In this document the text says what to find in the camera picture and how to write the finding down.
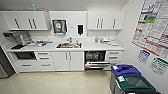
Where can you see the stainless steel dishwasher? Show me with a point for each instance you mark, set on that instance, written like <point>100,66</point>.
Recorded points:
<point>96,60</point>

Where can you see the white drawer stack beside dishwasher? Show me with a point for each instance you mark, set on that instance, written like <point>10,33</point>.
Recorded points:
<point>115,56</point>

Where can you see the dish soap bottle blue label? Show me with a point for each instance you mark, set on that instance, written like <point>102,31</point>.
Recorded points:
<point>96,40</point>

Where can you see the chrome sink faucet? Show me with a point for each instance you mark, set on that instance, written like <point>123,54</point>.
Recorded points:
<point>70,40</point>

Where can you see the steel kitchen sink basin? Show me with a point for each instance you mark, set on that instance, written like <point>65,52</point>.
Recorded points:
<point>68,45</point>

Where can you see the white two-door sink cabinet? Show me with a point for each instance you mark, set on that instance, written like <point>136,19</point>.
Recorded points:
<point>68,60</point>

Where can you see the stack of white plates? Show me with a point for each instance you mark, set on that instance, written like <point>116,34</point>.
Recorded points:
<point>105,41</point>

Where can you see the steel paper towel dispenser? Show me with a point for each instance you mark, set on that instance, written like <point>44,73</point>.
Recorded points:
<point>59,26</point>

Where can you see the white drawer stack beside microwave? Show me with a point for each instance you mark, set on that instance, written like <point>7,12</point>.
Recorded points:
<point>44,61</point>

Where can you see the cluttered dish rack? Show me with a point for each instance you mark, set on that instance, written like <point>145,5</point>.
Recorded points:
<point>40,43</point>

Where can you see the grey bin with blue lid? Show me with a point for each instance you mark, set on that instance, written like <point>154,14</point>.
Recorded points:
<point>125,71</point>

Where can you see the black built-in microwave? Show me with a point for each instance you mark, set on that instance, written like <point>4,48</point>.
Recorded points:
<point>25,56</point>

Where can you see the blue bottle atop cabinet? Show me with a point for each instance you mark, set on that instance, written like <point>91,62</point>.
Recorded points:
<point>33,7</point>

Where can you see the wide white upper cabinet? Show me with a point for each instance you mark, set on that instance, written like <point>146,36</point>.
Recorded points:
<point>25,20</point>

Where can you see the black coffee machine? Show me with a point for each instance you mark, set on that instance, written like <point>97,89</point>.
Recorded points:
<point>19,40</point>

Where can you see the stainless steel refrigerator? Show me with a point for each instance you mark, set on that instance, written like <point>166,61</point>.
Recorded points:
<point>5,65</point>

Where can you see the black wall soap dispenser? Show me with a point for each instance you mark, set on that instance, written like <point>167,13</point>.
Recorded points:
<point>80,29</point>

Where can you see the large colourful wall poster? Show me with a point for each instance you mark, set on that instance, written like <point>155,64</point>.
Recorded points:
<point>153,26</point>

